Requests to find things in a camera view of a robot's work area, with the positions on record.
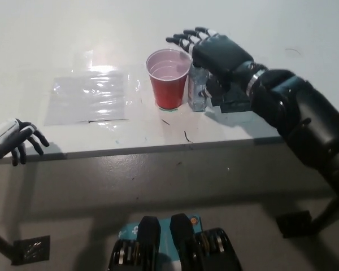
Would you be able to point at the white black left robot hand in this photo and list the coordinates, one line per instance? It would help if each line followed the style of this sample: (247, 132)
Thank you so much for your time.
(8, 138)

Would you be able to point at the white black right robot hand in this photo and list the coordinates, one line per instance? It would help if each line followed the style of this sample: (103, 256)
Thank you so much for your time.
(220, 53)

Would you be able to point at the clear soap pump bottle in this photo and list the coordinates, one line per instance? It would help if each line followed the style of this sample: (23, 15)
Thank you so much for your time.
(198, 90)

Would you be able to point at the black robot torso teal top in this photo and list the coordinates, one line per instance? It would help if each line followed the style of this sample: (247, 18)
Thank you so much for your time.
(183, 245)

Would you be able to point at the black tape square patch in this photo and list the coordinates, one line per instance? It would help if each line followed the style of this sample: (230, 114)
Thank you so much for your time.
(234, 103)

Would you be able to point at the red plastic cup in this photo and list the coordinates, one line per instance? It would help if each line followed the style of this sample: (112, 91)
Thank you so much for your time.
(168, 82)

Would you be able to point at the clear plastic sheet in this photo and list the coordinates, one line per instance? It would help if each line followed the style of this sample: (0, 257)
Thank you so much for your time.
(87, 97)

